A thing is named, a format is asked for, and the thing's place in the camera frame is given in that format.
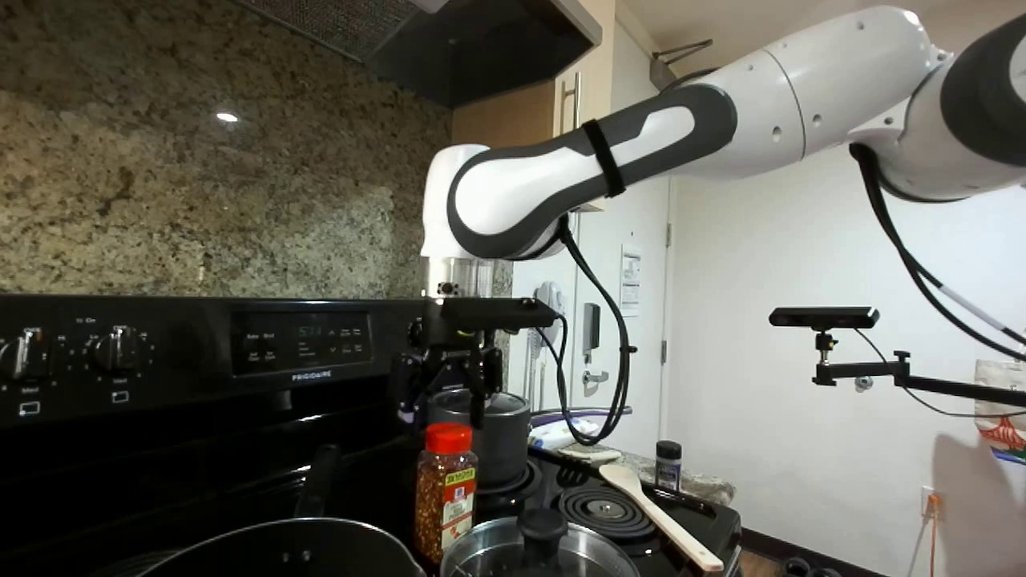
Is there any black door lock device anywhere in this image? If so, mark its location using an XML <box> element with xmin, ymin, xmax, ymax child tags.
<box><xmin>581</xmin><ymin>300</ymin><xmax>604</xmax><ymax>367</ymax></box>

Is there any plain wooden spoon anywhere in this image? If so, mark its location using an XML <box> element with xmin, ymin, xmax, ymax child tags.
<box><xmin>556</xmin><ymin>438</ymin><xmax>622</xmax><ymax>468</ymax></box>

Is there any black stove knob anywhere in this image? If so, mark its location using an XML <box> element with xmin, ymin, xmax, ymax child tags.
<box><xmin>9</xmin><ymin>326</ymin><xmax>52</xmax><ymax>378</ymax></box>
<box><xmin>94</xmin><ymin>324</ymin><xmax>149</xmax><ymax>378</ymax></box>

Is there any dark range hood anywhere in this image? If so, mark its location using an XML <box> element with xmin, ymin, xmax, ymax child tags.
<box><xmin>234</xmin><ymin>0</ymin><xmax>604</xmax><ymax>110</ymax></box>

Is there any black frying pan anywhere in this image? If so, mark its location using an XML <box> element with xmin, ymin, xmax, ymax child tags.
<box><xmin>94</xmin><ymin>443</ymin><xmax>430</xmax><ymax>577</ymax></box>

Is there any spice container with red lid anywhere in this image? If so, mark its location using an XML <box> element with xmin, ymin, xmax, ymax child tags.
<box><xmin>412</xmin><ymin>417</ymin><xmax>482</xmax><ymax>569</ymax></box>

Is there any slotted wooden spatula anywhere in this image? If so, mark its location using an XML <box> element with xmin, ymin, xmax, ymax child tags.
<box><xmin>595</xmin><ymin>460</ymin><xmax>732</xmax><ymax>577</ymax></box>

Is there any black kitchen stove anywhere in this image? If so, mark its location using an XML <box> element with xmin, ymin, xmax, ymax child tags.
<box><xmin>0</xmin><ymin>293</ymin><xmax>746</xmax><ymax>577</ymax></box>

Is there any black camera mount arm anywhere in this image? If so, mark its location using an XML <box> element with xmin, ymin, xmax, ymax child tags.
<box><xmin>809</xmin><ymin>326</ymin><xmax>1026</xmax><ymax>412</ymax></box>

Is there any white bag with red print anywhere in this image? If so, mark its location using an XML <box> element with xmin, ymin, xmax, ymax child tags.
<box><xmin>973</xmin><ymin>356</ymin><xmax>1026</xmax><ymax>465</ymax></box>

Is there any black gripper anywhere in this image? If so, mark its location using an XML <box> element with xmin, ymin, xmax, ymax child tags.
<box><xmin>402</xmin><ymin>279</ymin><xmax>490</xmax><ymax>429</ymax></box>

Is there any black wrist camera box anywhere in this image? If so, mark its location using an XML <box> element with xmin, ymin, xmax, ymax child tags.
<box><xmin>438</xmin><ymin>294</ymin><xmax>562</xmax><ymax>334</ymax></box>

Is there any light wooden wall cabinet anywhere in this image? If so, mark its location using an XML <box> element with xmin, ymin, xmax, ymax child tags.
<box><xmin>445</xmin><ymin>0</ymin><xmax>622</xmax><ymax>148</ymax></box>

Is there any white door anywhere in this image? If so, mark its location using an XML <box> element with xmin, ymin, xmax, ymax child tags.
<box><xmin>573</xmin><ymin>190</ymin><xmax>674</xmax><ymax>460</ymax></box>

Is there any dark saucepan with metal handle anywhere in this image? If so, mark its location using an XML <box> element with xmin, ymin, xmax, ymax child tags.
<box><xmin>428</xmin><ymin>382</ymin><xmax>636</xmax><ymax>496</ymax></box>

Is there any black external camera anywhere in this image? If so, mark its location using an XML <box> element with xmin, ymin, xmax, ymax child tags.
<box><xmin>766</xmin><ymin>306</ymin><xmax>881</xmax><ymax>334</ymax></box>

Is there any glass lid with black knob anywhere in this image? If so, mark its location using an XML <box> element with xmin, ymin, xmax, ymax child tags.
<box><xmin>438</xmin><ymin>499</ymin><xmax>644</xmax><ymax>577</ymax></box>

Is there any white paper notice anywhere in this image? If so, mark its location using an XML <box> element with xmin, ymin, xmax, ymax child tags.
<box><xmin>617</xmin><ymin>250</ymin><xmax>644</xmax><ymax>320</ymax></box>

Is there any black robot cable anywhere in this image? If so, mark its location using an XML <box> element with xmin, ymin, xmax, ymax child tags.
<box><xmin>534</xmin><ymin>140</ymin><xmax>1026</xmax><ymax>448</ymax></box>

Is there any small jar with black lid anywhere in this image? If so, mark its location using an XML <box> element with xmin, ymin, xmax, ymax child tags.
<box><xmin>652</xmin><ymin>436</ymin><xmax>691</xmax><ymax>496</ymax></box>

